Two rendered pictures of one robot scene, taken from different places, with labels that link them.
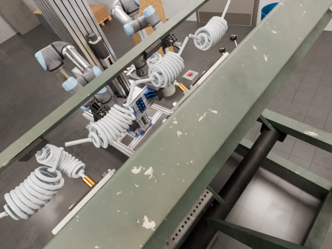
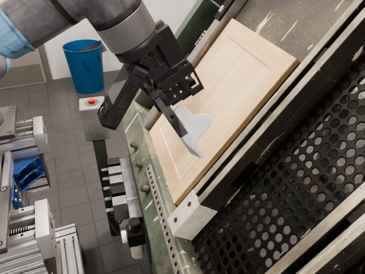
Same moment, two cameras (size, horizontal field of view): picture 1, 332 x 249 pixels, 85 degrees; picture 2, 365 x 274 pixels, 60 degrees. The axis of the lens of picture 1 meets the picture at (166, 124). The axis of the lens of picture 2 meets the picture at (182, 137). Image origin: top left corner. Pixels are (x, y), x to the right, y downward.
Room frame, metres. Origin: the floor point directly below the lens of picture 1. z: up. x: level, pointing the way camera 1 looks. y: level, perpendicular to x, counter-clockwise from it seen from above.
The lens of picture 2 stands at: (0.70, 0.77, 1.64)
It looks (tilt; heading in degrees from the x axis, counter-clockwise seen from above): 34 degrees down; 283
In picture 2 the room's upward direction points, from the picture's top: straight up
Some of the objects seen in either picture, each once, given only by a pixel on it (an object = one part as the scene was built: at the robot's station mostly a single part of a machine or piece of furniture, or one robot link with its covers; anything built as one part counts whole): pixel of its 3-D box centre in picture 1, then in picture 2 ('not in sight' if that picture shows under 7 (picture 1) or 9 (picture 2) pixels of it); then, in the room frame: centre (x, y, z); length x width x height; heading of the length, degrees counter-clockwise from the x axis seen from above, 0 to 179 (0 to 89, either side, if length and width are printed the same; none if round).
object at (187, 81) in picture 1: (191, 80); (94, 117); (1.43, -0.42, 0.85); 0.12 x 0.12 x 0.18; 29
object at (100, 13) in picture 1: (90, 17); not in sight; (6.80, 0.84, 0.20); 1.12 x 0.75 x 0.40; 35
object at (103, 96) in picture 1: (100, 93); not in sight; (1.35, 0.41, 1.20); 0.13 x 0.12 x 0.14; 112
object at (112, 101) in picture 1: (107, 102); not in sight; (1.35, 0.40, 1.09); 0.15 x 0.15 x 0.10
